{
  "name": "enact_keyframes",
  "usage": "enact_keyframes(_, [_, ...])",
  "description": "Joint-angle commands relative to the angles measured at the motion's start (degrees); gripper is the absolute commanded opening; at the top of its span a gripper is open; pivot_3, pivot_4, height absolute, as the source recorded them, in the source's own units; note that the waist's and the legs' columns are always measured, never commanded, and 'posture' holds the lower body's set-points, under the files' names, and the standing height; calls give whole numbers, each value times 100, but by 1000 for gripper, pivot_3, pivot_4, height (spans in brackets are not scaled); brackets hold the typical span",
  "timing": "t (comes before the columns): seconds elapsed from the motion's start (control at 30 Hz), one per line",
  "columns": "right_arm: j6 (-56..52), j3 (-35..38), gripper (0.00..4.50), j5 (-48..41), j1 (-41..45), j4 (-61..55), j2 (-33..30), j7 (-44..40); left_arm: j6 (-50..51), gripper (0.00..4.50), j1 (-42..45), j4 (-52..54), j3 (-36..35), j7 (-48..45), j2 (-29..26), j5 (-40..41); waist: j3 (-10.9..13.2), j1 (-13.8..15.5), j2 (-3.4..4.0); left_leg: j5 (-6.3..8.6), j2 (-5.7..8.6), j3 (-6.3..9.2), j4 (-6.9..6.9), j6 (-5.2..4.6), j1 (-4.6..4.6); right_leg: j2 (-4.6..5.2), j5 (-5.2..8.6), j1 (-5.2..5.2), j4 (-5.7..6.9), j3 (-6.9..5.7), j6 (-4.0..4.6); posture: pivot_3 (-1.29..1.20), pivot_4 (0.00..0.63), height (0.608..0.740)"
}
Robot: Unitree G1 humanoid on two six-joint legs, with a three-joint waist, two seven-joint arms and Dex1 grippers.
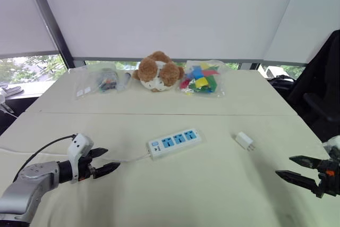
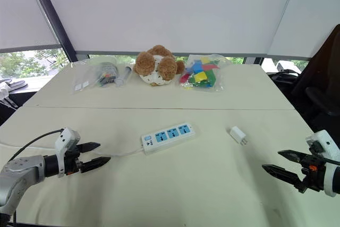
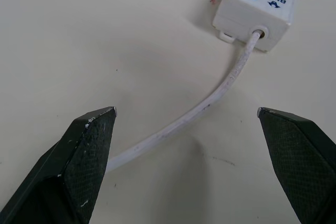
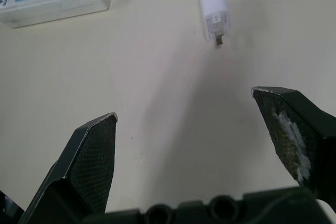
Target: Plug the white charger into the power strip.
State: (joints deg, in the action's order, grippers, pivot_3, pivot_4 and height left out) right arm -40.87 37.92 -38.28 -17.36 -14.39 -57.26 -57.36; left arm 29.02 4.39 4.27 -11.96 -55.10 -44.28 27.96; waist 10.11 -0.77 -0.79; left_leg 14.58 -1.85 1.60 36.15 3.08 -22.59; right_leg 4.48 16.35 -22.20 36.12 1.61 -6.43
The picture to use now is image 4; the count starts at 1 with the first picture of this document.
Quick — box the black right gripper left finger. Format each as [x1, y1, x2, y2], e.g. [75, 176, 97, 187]
[16, 112, 119, 224]

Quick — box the white plug adapter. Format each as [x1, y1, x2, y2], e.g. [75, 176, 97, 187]
[197, 0, 232, 49]

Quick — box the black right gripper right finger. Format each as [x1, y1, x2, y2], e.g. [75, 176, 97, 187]
[251, 86, 336, 200]

